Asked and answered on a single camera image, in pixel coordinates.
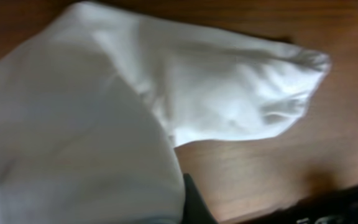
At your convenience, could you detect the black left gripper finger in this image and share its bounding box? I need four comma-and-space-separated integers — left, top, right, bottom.
181, 174, 218, 224

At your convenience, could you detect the white printed t-shirt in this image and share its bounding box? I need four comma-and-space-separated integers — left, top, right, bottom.
0, 2, 331, 224

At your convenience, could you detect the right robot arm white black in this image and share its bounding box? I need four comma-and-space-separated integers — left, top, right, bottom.
244, 186, 358, 224

